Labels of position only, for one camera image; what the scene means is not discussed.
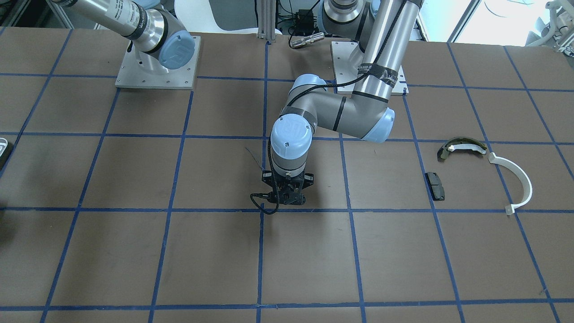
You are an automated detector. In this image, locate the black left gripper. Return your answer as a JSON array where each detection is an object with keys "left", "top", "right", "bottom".
[{"left": 262, "top": 171, "right": 314, "bottom": 200}]

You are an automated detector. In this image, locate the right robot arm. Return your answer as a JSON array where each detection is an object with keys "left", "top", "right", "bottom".
[{"left": 54, "top": 0, "right": 196, "bottom": 70}]

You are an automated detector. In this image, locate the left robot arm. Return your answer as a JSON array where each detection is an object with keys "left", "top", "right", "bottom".
[{"left": 250, "top": 0, "right": 424, "bottom": 207}]

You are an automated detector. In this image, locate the black brake pad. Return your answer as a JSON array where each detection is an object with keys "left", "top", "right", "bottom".
[{"left": 425, "top": 172, "right": 445, "bottom": 201}]

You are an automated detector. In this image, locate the olive brake shoe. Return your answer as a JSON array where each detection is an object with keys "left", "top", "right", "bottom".
[{"left": 437, "top": 136, "right": 488, "bottom": 162}]

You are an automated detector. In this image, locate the white chair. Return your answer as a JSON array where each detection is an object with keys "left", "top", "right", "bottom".
[{"left": 174, "top": 0, "right": 258, "bottom": 34}]

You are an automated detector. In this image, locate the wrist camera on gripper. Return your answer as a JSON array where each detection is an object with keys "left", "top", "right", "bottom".
[{"left": 267, "top": 188, "right": 307, "bottom": 205}]

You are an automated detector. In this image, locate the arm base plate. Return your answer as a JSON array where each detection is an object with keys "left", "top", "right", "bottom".
[
  {"left": 115, "top": 35, "right": 201, "bottom": 90},
  {"left": 331, "top": 40, "right": 409, "bottom": 96}
]

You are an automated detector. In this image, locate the aluminium frame post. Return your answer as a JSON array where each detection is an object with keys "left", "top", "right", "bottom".
[{"left": 256, "top": 0, "right": 276, "bottom": 43}]

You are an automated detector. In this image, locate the white curved plastic bracket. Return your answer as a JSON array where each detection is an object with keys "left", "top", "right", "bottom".
[{"left": 488, "top": 153, "right": 533, "bottom": 215}]

